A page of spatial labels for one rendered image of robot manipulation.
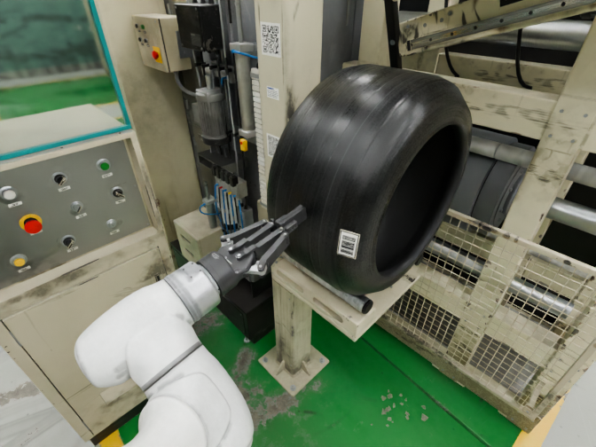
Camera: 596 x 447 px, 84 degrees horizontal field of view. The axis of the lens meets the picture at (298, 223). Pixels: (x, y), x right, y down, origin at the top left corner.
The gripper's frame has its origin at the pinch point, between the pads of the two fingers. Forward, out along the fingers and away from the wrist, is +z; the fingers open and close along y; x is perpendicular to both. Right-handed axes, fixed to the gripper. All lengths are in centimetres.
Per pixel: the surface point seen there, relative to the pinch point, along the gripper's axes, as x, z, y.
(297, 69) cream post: -16.7, 30.2, 26.6
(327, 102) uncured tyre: -16.0, 19.5, 6.7
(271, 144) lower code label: 4.3, 24.0, 34.5
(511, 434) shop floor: 133, 58, -60
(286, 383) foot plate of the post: 124, 3, 26
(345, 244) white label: 4.3, 4.8, -9.9
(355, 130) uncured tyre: -13.9, 15.8, -3.5
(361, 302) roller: 34.0, 12.9, -8.7
